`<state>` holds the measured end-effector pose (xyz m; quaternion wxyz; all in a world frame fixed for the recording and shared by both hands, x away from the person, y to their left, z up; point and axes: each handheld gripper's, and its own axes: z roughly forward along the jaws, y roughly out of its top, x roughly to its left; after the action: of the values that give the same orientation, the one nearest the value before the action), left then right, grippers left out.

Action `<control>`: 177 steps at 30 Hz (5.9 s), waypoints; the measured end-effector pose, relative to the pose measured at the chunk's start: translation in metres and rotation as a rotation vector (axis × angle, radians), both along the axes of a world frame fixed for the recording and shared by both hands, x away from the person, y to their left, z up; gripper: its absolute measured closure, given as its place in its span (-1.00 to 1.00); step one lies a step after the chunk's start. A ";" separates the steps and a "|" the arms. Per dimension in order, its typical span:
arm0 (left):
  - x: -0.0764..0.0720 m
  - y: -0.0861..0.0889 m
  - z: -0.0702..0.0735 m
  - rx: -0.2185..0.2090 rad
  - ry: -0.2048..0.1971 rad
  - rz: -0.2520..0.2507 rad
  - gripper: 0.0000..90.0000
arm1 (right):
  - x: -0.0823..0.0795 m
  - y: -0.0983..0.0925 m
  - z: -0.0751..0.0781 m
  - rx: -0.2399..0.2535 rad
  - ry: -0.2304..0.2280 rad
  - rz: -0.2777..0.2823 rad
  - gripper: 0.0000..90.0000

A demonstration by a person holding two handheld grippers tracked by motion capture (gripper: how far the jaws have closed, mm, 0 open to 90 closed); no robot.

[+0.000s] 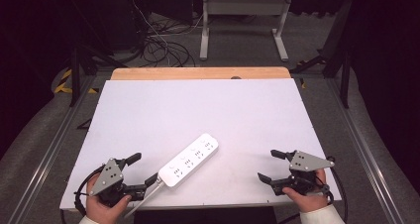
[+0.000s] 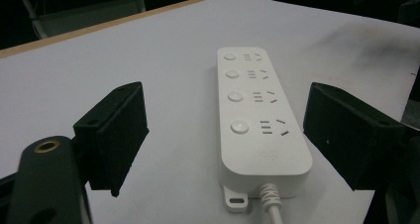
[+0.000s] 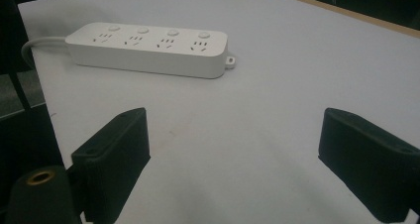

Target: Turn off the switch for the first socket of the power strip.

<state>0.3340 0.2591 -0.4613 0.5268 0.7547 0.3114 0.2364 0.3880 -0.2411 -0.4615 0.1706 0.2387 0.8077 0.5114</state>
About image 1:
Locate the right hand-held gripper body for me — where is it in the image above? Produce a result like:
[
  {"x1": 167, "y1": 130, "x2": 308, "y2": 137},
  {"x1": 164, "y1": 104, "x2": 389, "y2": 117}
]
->
[{"x1": 270, "y1": 150, "x2": 336, "y2": 197}]

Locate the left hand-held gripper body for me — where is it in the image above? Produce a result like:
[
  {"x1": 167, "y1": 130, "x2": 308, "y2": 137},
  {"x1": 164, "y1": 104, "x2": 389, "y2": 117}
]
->
[{"x1": 88, "y1": 157, "x2": 148, "y2": 208}]

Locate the white power strip cable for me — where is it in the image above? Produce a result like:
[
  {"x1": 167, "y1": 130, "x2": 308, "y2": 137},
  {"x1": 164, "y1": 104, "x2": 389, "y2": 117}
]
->
[{"x1": 123, "y1": 179, "x2": 165, "y2": 219}]

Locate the white power strip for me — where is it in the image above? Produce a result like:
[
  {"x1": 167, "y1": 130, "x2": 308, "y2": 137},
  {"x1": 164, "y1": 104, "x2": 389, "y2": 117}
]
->
[{"x1": 157, "y1": 132, "x2": 220, "y2": 189}]

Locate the person's left hand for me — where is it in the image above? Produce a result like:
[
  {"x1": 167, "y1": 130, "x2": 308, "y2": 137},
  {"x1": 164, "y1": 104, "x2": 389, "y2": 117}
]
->
[{"x1": 85, "y1": 183, "x2": 133, "y2": 224}]

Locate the person's right hand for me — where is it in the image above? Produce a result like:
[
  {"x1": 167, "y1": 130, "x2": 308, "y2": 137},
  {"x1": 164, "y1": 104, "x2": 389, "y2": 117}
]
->
[{"x1": 281, "y1": 168, "x2": 330, "y2": 214}]

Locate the black metal stand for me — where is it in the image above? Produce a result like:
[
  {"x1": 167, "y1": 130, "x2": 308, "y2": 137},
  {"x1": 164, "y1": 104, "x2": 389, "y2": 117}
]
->
[{"x1": 289, "y1": 0, "x2": 354, "y2": 110}]

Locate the black tripod stand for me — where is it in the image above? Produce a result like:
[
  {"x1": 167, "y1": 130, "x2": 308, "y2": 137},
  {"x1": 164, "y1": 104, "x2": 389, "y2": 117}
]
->
[{"x1": 66, "y1": 40, "x2": 129, "y2": 108}]

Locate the yellow black hazard tape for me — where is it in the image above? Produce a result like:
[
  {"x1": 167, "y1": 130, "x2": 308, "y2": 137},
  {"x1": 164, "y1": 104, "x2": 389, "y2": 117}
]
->
[{"x1": 53, "y1": 67, "x2": 99, "y2": 95}]

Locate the wooden table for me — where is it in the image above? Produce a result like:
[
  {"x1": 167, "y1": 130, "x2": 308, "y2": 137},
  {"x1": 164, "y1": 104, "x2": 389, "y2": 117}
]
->
[{"x1": 110, "y1": 66, "x2": 292, "y2": 81}]

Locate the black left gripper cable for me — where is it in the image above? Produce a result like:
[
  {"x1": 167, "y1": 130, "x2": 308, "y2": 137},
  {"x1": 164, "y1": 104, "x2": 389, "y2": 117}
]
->
[{"x1": 73, "y1": 165, "x2": 107, "y2": 218}]

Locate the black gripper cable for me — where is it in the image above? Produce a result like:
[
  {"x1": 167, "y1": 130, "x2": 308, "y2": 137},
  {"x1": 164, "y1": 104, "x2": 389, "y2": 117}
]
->
[
  {"x1": 73, "y1": 165, "x2": 107, "y2": 218},
  {"x1": 326, "y1": 156, "x2": 350, "y2": 224}
]

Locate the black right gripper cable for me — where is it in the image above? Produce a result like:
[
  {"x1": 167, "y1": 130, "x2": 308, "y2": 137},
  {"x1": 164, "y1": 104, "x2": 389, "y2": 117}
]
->
[{"x1": 326, "y1": 156, "x2": 350, "y2": 224}]

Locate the aluminium floor rail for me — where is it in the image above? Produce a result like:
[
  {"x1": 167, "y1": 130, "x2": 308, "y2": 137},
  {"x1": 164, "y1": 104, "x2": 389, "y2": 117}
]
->
[
  {"x1": 6, "y1": 74, "x2": 97, "y2": 224},
  {"x1": 326, "y1": 78, "x2": 406, "y2": 224}
]

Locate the tangle of black floor cables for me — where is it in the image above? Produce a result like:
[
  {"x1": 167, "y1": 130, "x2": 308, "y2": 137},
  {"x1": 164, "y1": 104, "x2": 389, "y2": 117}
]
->
[{"x1": 140, "y1": 14, "x2": 196, "y2": 68}]

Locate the white floor cable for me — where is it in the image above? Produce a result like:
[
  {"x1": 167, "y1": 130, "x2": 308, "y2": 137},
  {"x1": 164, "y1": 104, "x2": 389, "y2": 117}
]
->
[{"x1": 128, "y1": 0, "x2": 171, "y2": 66}]

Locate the white metal desk frame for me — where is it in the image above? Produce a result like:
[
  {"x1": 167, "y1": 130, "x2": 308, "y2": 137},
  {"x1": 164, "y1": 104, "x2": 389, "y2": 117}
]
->
[{"x1": 199, "y1": 0, "x2": 294, "y2": 62}]

